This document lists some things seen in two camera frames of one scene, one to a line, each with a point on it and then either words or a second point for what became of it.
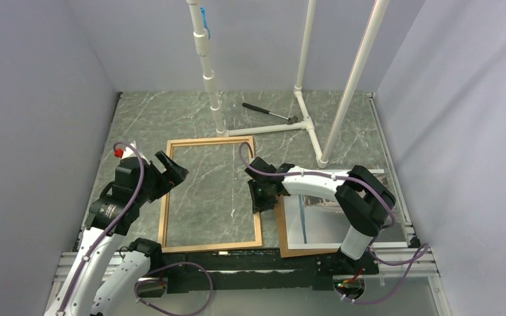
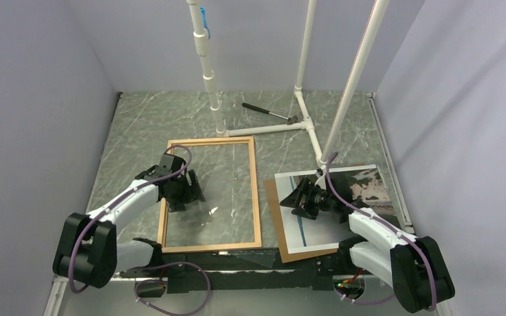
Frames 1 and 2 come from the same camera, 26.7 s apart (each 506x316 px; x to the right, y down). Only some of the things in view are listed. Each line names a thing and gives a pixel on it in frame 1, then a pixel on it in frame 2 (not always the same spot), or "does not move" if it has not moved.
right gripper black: [259, 205] -> [305, 187]
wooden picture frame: [222, 139] does not move
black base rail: [249, 270] does not move
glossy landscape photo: [313, 222] does not move
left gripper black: [173, 175] -> [192, 193]
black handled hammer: [290, 120] does not move
